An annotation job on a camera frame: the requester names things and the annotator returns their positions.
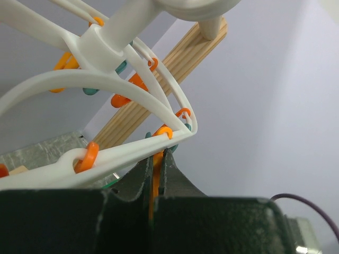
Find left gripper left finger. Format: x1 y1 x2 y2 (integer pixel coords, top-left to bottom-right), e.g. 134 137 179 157
1 158 153 253

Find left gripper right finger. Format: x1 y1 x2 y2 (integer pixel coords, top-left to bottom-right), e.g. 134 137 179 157
153 149 296 253

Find white plastic clip hanger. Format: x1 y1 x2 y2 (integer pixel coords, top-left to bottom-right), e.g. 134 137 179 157
1 1 237 190

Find orange peg holding grey underwear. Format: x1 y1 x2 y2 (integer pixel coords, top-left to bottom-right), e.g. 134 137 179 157
148 125 173 221

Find wooden hanging rack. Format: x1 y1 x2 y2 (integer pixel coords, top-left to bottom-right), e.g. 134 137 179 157
92 17 228 151

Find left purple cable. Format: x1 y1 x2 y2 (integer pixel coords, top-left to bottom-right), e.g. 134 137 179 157
269 193 339 233

